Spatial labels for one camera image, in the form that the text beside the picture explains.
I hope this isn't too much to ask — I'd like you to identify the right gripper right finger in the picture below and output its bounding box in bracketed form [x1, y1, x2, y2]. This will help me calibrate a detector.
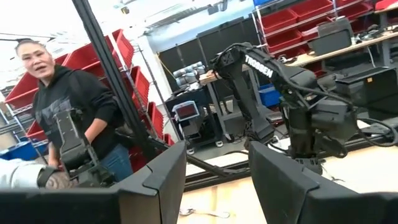
[248, 141, 363, 224]

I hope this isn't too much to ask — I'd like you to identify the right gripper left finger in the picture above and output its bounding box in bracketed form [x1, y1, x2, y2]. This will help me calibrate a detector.
[108, 141, 188, 224]

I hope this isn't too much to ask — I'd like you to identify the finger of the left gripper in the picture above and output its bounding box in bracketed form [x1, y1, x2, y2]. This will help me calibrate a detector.
[294, 157, 311, 171]
[308, 157, 324, 175]

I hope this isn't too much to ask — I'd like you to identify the person's forearm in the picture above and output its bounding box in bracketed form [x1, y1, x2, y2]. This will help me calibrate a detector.
[0, 157, 47, 190]

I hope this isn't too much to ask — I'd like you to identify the blue storage bin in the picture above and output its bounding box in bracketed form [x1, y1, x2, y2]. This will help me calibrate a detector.
[257, 83, 283, 108]
[0, 139, 50, 162]

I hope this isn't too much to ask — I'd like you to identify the silver spoon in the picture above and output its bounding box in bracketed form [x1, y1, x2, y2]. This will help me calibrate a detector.
[178, 207, 231, 220]

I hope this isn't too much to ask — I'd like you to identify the black equipment cart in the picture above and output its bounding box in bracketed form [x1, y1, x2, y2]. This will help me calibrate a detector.
[164, 85, 226, 153]

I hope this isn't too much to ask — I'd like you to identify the red storage bin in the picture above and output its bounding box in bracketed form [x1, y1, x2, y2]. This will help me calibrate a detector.
[25, 120, 48, 141]
[4, 72, 40, 110]
[129, 65, 150, 110]
[260, 8, 299, 34]
[288, 0, 334, 22]
[146, 101, 165, 140]
[62, 35, 115, 71]
[300, 17, 335, 41]
[335, 1, 374, 20]
[266, 29, 303, 53]
[111, 29, 135, 68]

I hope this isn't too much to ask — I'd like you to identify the black storage box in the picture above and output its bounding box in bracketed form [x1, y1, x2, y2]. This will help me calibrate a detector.
[335, 67, 398, 108]

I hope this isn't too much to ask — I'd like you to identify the wooden workbench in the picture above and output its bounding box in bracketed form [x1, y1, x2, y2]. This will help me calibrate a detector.
[198, 29, 398, 86]

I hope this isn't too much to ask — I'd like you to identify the small monitor red screen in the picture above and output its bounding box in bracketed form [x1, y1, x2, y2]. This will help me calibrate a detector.
[172, 100, 200, 123]

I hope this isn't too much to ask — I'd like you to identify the black equipment case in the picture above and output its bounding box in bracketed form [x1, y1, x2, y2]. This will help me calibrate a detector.
[307, 17, 354, 57]

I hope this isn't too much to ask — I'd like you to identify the person's hand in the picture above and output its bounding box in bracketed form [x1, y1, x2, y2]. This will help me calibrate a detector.
[45, 170, 79, 190]

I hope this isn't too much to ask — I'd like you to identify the person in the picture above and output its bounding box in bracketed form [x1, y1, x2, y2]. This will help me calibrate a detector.
[14, 39, 134, 184]

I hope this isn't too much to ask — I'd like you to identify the black partition panel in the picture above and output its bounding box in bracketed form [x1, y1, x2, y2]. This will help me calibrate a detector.
[157, 17, 261, 93]

